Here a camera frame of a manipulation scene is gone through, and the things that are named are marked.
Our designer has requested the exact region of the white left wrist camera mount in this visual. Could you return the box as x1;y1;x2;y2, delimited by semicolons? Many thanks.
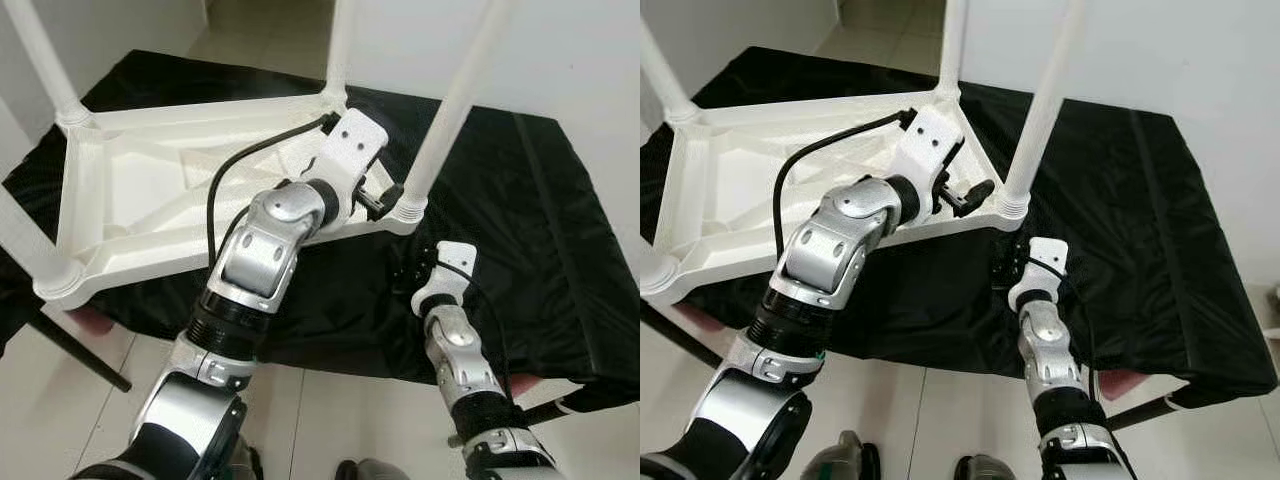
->
315;107;391;219
888;103;967;217

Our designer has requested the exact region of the black table cloth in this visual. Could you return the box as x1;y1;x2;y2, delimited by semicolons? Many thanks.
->
0;48;641;389
640;45;1280;409

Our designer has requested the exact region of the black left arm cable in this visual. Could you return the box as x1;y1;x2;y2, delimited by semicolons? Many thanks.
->
774;108;918;257
204;112;338;263

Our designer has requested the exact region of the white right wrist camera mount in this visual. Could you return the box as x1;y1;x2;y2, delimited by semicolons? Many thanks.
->
411;240;480;317
1007;236;1070;313

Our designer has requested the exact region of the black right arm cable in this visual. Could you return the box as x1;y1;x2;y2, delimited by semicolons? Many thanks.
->
438;258;523;386
1045;255;1101;386

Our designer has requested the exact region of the white plastic children table top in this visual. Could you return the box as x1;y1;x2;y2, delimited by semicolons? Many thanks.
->
640;88;1033;308
33;93;433;311

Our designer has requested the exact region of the grey robot right foot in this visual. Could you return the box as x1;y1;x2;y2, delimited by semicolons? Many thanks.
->
954;454;1018;480
334;458;413;480

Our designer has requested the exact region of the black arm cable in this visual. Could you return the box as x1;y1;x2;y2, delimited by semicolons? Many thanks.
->
774;108;918;257
1045;255;1101;386
438;258;523;386
204;112;338;263

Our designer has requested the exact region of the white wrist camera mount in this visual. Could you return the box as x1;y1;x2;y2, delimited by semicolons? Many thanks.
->
1007;236;1070;313
888;103;967;217
315;107;391;219
411;240;480;317

